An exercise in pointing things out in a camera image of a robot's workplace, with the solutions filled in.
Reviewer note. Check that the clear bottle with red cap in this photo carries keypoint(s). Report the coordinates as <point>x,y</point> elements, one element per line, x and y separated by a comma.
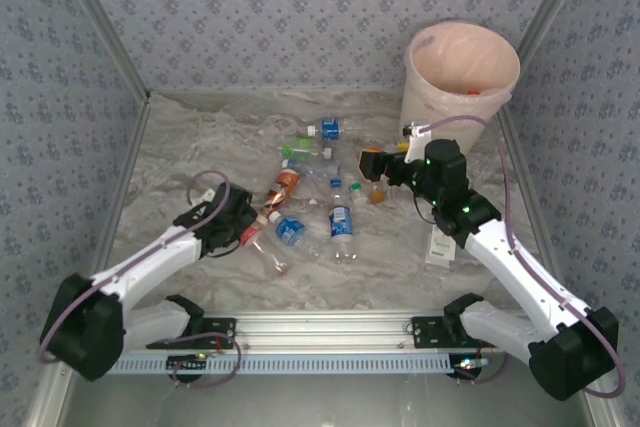
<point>248,236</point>

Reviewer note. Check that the brown label plastic bottle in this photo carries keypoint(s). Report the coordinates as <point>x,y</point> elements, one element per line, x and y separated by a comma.
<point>281,189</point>

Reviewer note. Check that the blue label clear plastic bottle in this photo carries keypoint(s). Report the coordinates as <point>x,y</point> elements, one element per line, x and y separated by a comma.
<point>341,222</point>
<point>290,231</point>
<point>330,128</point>

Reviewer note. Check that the green label clear plastic bottle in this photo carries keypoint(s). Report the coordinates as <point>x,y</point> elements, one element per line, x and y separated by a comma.
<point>300,143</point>

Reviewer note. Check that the white packet with green print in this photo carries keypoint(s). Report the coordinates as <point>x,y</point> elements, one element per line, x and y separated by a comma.
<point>440,247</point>

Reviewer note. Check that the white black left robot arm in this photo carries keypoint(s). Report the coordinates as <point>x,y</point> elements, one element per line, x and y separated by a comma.
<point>150,257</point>

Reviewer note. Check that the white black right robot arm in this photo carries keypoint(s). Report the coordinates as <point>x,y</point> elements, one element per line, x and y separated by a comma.
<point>520,267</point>

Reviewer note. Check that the white ribbed plastic bin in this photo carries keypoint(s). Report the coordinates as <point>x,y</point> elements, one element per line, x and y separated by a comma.
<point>435,114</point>

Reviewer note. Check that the pink plastic bin liner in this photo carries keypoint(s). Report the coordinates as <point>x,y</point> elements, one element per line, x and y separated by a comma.
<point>465,57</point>

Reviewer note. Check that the small bottle with green cap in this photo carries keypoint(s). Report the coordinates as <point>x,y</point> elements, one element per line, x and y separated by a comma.
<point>356,188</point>

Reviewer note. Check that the small bottle with orange liquid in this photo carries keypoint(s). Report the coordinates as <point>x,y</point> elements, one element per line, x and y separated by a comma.
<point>376,196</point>

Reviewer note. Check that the clear bottle with blue cap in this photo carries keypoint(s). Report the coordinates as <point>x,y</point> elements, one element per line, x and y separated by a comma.
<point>310,168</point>

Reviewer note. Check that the small black circuit board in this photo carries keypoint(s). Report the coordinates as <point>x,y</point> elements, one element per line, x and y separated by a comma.
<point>470,366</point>
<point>187,363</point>

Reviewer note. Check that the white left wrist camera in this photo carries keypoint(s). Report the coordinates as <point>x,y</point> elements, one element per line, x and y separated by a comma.
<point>204,197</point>

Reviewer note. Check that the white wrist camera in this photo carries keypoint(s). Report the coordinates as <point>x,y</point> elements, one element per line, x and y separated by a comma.
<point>204,197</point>
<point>416,139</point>

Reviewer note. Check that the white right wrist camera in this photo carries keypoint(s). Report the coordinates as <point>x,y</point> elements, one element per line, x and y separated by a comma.
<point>416,139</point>

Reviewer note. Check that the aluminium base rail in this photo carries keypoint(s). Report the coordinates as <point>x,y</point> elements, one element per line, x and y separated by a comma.
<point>320,329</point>

